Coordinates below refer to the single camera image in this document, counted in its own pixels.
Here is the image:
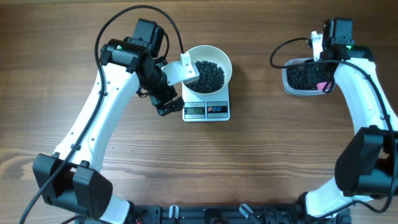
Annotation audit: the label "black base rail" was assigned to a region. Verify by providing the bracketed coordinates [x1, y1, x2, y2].
[74, 203, 352, 224]

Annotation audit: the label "black beans in bowl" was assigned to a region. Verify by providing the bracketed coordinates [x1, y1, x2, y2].
[186, 60, 225, 93]

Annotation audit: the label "white bowl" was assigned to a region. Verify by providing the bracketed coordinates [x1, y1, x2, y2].
[187, 45, 233, 86]

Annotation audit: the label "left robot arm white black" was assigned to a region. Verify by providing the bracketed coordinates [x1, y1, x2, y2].
[33, 39, 198, 223]

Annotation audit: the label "clear plastic container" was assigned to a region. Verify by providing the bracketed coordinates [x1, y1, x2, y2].
[282, 66, 335, 96]

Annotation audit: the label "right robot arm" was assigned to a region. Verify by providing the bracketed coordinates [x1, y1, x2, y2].
[305, 18, 397, 219]

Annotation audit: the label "pink scoop blue handle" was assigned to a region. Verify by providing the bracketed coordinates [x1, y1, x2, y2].
[316, 82, 332, 91]

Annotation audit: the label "black beans pile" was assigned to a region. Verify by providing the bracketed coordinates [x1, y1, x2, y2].
[286, 67, 317, 90]

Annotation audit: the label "white digital kitchen scale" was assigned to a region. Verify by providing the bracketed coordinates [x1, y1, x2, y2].
[182, 85, 230, 122]

